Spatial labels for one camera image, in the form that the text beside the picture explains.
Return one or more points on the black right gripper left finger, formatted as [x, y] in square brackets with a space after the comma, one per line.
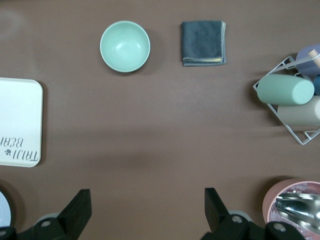
[75, 215]

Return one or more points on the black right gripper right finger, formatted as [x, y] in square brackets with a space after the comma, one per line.
[217, 217]

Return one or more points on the lavender white plate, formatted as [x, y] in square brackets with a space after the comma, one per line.
[5, 208]

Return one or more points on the pink bowl with ice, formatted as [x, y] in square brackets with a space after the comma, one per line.
[271, 197]

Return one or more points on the metal scoop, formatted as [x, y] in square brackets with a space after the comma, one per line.
[297, 207]

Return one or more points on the cream tray with bear print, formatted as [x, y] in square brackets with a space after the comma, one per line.
[20, 112]

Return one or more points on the beige plastic cup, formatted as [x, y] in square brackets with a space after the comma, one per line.
[300, 113]

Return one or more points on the green plastic cup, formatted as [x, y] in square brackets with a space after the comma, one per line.
[282, 88]

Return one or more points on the dark blue plastic cup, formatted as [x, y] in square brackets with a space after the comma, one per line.
[317, 85]

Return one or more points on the dark grey folded cloth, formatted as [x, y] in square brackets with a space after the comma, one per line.
[202, 42]

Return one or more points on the mint green bowl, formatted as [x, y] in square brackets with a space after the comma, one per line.
[125, 46]

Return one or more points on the purple plastic cup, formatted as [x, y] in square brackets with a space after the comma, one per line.
[308, 66]

